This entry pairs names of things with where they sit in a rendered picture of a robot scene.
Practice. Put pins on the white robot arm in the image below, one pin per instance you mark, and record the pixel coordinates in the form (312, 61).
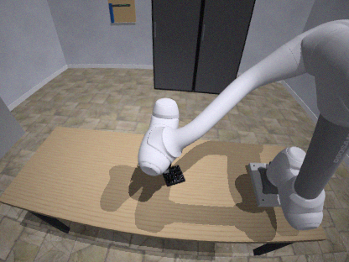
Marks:
(322, 52)

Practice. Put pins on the black knob box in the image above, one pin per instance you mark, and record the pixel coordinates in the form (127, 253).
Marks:
(172, 178)

